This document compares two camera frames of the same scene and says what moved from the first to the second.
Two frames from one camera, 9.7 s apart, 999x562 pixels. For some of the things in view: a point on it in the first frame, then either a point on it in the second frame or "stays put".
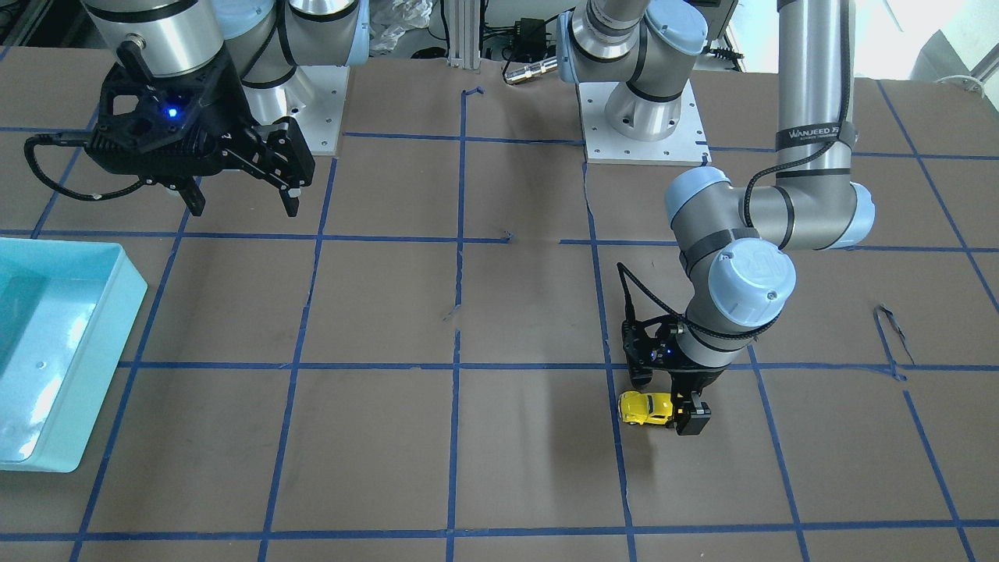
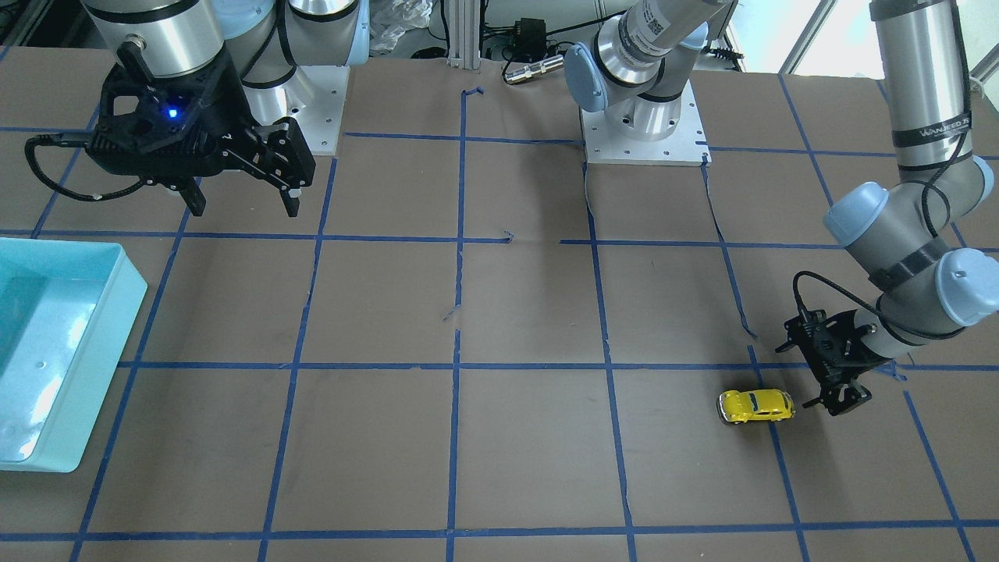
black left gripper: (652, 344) to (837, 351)
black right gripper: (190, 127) stays put
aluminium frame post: (463, 20) stays put
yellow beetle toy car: (652, 408) to (762, 404)
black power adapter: (529, 37) stays put
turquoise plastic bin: (69, 313) stays put
